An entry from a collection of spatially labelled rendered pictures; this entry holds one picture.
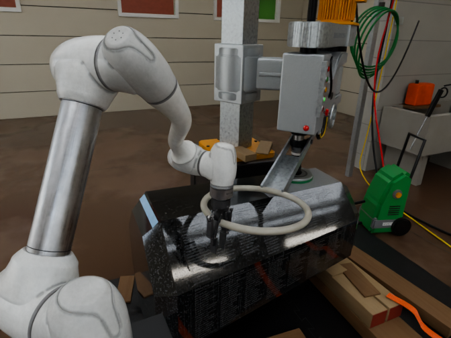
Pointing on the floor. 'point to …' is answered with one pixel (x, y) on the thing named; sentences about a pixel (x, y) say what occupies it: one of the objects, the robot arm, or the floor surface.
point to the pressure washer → (388, 197)
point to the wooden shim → (126, 287)
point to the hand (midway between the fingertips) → (218, 243)
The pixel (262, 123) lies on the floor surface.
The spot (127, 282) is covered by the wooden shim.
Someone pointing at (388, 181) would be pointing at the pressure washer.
